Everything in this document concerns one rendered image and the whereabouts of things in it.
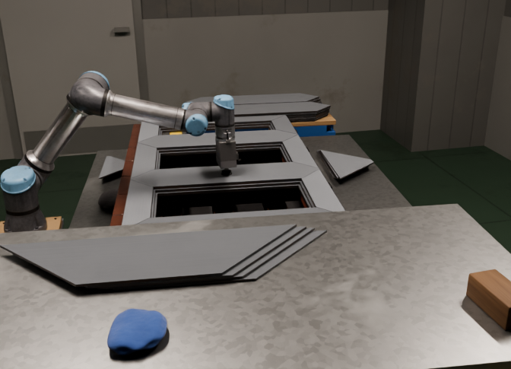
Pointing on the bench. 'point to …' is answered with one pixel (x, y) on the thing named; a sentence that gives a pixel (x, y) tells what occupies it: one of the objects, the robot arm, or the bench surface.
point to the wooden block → (491, 295)
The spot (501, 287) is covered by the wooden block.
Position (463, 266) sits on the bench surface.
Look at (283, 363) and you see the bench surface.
